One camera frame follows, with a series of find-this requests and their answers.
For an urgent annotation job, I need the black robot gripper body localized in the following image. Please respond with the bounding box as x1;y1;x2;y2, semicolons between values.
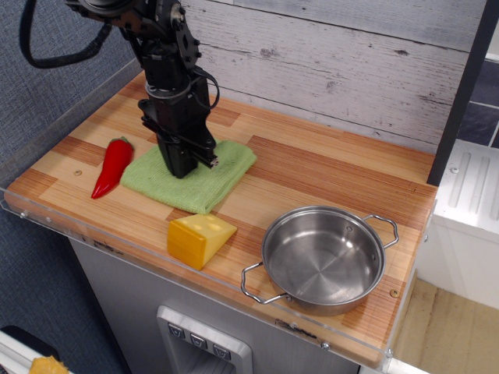
139;23;218;168

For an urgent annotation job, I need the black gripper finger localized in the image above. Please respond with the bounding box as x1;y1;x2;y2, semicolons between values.
156;132;198;178

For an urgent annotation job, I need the green cloth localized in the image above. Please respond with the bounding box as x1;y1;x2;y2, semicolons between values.
120;140;257;214

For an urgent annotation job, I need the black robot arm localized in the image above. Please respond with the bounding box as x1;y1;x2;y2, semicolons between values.
67;1;218;178

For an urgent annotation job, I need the red toy chili pepper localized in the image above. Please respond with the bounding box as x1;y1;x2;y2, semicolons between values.
91;136;134;199

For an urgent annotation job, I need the yellow toy cheese wedge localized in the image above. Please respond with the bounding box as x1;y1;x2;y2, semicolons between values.
167;213;237;270

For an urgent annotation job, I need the grey cabinet with dispenser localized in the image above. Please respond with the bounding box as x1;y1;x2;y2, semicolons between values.
71;239;359;373

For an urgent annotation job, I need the stainless steel pot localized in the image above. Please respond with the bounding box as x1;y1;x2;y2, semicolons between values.
241;206;399;316

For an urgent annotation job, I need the white toy sink counter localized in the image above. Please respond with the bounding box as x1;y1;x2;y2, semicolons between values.
416;140;498;308

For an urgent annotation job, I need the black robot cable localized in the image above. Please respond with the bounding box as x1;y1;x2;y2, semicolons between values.
19;0;114;70

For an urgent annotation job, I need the dark grey right post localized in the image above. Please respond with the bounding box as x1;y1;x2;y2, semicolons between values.
426;0;498;186

